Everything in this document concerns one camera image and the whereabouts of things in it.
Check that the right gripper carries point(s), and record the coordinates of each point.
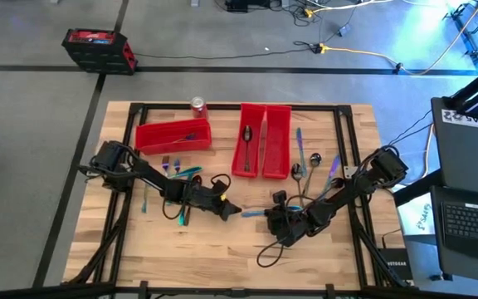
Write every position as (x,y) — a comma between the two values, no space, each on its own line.
(286,224)

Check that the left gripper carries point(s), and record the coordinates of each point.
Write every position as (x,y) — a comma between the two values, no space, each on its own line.
(197,195)

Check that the rainbow iridescent knife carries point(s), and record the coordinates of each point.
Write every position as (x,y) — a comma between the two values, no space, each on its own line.
(295,207)

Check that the silver spoon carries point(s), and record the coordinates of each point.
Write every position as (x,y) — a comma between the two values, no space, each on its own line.
(187,218)

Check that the red plastic bin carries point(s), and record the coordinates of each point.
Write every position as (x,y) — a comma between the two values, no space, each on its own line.
(156,143)
(239,166)
(276,145)

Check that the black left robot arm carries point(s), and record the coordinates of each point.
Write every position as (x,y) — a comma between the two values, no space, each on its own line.
(147,174)

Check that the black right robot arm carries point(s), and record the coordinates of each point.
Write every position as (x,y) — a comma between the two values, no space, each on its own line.
(347,195)

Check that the red soda can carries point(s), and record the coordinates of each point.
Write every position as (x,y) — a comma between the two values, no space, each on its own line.
(199,110)

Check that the white printed box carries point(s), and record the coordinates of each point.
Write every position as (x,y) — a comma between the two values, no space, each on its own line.
(417,216)

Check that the open laptop with keyboard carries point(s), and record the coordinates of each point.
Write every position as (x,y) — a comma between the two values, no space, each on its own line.
(471,224)

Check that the grey closed laptop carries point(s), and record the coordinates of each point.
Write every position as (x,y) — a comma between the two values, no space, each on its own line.
(467,158)

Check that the black power brick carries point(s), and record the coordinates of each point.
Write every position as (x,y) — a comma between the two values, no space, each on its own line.
(344,30)

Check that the red and black toolbox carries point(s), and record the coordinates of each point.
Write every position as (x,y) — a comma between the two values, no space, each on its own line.
(98,54)

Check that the black floor device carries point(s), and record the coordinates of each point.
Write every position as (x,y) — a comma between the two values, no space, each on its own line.
(239,5)

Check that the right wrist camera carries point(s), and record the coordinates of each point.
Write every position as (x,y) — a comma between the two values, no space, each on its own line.
(279,196)

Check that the black table frame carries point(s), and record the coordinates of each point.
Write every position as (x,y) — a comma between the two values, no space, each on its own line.
(239,106)

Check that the black network switch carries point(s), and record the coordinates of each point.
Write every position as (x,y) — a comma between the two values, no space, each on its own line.
(396,263)

